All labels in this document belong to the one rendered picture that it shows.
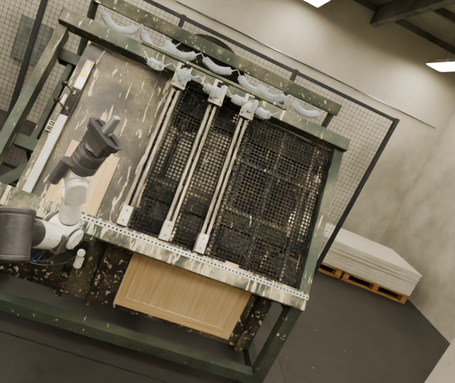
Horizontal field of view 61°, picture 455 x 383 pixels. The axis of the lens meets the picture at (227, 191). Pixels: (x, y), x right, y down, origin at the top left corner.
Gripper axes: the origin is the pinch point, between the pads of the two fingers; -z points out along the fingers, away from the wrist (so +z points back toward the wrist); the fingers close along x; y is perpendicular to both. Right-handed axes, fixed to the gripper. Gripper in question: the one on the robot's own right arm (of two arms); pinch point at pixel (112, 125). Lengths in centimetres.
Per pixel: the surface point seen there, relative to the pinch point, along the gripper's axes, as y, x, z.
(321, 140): 209, -14, 4
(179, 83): 143, 71, 35
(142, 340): 104, -47, 160
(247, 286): 136, -63, 88
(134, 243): 94, 1, 107
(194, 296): 138, -45, 131
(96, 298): 97, -5, 167
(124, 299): 111, -16, 160
